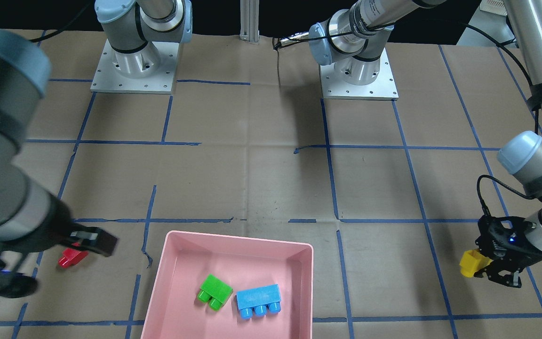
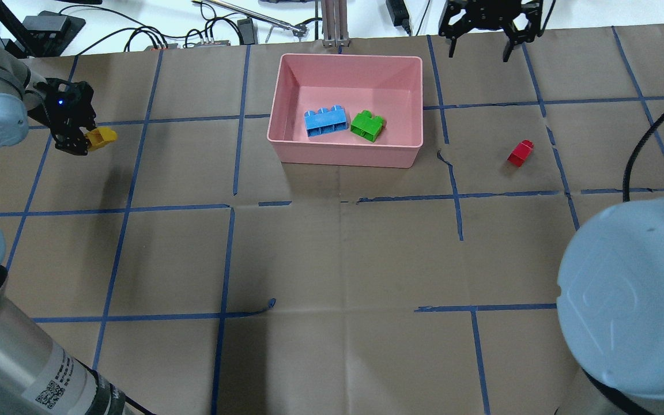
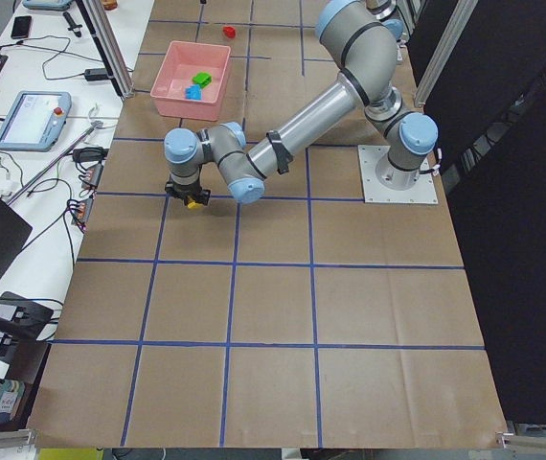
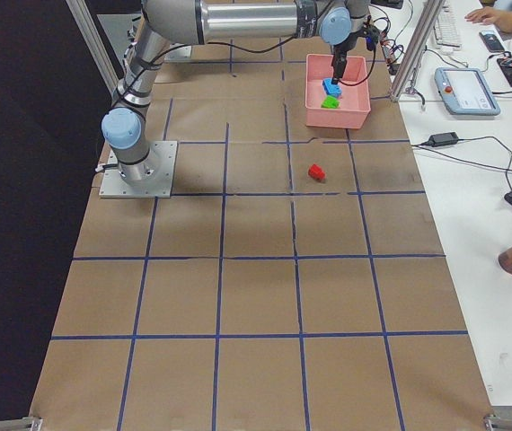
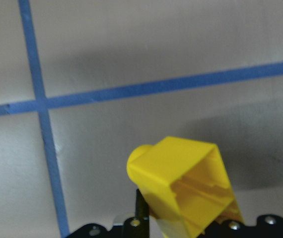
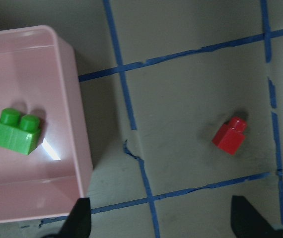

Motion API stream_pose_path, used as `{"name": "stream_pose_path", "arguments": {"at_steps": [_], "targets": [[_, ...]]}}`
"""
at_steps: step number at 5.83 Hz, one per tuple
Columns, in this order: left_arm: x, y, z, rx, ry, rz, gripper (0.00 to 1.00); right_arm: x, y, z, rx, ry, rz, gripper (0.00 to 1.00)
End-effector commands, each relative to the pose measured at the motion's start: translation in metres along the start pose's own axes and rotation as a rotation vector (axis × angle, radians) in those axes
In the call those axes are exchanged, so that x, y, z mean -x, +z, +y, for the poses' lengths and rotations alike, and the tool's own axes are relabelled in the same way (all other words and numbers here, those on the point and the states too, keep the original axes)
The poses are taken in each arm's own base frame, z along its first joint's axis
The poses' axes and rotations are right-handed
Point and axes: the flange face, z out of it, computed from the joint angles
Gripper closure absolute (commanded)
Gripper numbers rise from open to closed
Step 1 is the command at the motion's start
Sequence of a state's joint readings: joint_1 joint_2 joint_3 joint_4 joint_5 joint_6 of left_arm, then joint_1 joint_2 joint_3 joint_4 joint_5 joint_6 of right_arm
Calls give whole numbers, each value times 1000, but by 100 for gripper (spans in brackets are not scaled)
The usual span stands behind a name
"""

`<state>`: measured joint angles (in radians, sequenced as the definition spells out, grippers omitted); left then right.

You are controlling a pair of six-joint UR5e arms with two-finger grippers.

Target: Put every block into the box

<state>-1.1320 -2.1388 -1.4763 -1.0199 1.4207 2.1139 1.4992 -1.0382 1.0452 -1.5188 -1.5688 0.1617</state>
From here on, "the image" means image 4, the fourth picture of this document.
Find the person's hand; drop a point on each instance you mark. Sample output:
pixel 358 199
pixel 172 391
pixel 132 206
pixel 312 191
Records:
pixel 486 15

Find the black power adapter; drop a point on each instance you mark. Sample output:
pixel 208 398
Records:
pixel 442 139

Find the aluminium frame post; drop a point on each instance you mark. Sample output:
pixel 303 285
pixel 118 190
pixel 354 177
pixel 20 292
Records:
pixel 406 77

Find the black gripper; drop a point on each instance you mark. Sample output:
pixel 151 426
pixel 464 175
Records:
pixel 339 57

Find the black smartphone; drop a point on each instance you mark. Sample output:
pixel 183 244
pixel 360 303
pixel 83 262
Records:
pixel 491 41

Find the white keyboard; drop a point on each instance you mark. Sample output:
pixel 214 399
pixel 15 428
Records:
pixel 445 33

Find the blue teach pendant tablet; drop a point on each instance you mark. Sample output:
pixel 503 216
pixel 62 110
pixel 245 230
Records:
pixel 464 91

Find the red toy block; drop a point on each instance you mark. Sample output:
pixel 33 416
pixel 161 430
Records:
pixel 316 172

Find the blue toy block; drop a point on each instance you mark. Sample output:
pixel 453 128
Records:
pixel 331 89

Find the green toy block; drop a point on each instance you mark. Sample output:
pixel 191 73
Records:
pixel 330 102

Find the pink plastic box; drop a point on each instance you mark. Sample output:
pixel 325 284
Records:
pixel 354 101

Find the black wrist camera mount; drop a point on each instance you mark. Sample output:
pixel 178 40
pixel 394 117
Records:
pixel 372 36

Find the brown paper table cover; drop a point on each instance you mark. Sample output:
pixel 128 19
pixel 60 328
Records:
pixel 255 297

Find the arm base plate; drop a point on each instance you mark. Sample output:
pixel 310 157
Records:
pixel 151 178

